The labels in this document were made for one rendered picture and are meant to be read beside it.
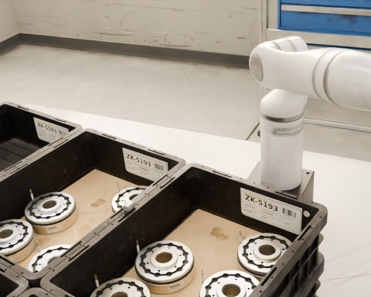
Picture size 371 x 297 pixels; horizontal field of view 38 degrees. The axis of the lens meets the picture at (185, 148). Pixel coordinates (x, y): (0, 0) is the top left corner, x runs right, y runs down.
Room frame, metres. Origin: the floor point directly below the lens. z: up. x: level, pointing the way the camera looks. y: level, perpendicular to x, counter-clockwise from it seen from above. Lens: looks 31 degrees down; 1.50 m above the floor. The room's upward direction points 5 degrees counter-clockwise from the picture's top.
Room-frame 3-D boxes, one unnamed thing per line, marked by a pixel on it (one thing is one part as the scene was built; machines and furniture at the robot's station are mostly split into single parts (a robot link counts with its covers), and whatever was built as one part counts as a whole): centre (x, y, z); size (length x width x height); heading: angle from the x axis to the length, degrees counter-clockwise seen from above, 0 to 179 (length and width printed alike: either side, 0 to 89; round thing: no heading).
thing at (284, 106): (1.01, -0.21, 1.05); 0.09 x 0.09 x 0.17; 20
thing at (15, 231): (0.82, 0.36, 0.86); 0.05 x 0.05 x 0.01
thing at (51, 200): (0.91, 0.29, 0.86); 0.05 x 0.05 x 0.01
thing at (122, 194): (0.90, 0.11, 0.86); 0.10 x 0.10 x 0.01
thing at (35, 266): (0.73, 0.25, 0.86); 0.10 x 0.10 x 0.01
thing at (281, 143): (1.02, -0.21, 0.89); 0.09 x 0.09 x 0.17; 60
